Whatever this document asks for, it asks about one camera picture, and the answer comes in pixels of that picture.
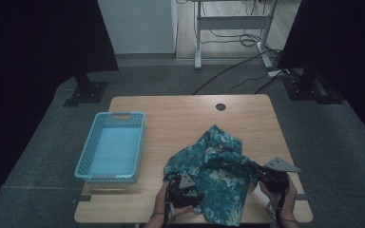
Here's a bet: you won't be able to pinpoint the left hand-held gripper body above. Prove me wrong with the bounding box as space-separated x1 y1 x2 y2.
165 172 203 209

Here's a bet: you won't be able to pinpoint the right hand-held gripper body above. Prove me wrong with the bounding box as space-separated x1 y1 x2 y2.
258 156 302 194

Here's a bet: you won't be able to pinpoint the teal floral shirt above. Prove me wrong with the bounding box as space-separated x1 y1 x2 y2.
163 123 260 227

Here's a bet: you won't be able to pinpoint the light blue plastic basket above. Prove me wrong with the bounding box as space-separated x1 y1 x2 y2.
73 111 146 184

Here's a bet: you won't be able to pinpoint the person's left hand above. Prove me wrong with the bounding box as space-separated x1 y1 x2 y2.
151 182 194 222

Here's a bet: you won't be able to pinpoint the person's right hand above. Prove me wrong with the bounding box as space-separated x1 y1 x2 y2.
259 180 298 219

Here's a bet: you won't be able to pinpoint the black tape strip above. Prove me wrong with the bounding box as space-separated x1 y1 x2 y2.
71 195 92 204
297 193 317 203

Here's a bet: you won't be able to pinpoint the black stand base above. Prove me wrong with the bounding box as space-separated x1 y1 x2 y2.
62 70 109 108
280 66 346 105

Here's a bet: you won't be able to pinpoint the white power strip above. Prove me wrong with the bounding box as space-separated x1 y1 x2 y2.
266 68 290 79

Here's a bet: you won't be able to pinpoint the black curtain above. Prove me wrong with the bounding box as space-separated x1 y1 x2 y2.
0 0 120 222
276 0 365 150

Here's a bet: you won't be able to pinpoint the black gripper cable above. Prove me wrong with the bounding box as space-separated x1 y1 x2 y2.
163 189 177 228
265 189 291 228

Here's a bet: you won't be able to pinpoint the long black floor cable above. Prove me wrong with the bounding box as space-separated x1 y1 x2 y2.
191 49 270 96

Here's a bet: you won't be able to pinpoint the tangled black cables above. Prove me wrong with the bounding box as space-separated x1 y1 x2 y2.
201 28 269 48

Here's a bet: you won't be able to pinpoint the white metal desk frame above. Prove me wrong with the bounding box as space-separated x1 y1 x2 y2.
192 0 279 70

